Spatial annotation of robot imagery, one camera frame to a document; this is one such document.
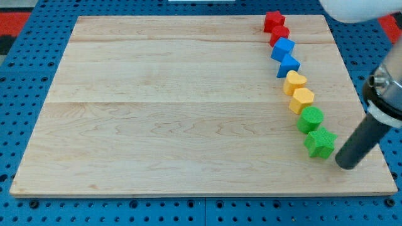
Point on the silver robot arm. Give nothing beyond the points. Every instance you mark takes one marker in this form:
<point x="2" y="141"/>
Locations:
<point x="386" y="79"/>

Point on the light wooden board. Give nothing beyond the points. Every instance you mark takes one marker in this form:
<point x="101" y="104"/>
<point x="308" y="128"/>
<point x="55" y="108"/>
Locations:
<point x="164" y="106"/>

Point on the yellow heart block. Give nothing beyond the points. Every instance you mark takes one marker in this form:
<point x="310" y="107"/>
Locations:
<point x="293" y="81"/>

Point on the blue triangle block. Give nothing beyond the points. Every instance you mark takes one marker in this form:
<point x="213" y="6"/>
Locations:
<point x="288" y="63"/>

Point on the yellow hexagon block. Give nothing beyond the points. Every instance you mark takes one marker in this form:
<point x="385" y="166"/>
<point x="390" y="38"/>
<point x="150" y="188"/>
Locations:
<point x="302" y="98"/>

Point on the blue cube block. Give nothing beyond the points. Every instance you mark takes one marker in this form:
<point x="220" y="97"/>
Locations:
<point x="282" y="47"/>

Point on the green cylinder block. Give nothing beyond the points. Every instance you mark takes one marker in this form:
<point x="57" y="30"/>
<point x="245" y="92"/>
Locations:
<point x="310" y="119"/>

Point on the red cylinder block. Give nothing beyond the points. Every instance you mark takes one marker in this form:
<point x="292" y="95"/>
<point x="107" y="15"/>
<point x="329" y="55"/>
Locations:
<point x="277" y="33"/>

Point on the red star block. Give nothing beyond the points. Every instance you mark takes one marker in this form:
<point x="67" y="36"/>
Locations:
<point x="272" y="19"/>

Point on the green star block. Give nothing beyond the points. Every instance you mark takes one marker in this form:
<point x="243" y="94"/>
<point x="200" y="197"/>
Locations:
<point x="320" y="143"/>

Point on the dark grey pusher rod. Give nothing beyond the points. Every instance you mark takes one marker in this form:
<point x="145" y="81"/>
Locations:
<point x="366" y="135"/>

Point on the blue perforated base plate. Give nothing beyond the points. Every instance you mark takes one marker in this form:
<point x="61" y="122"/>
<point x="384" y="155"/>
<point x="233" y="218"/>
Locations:
<point x="26" y="74"/>

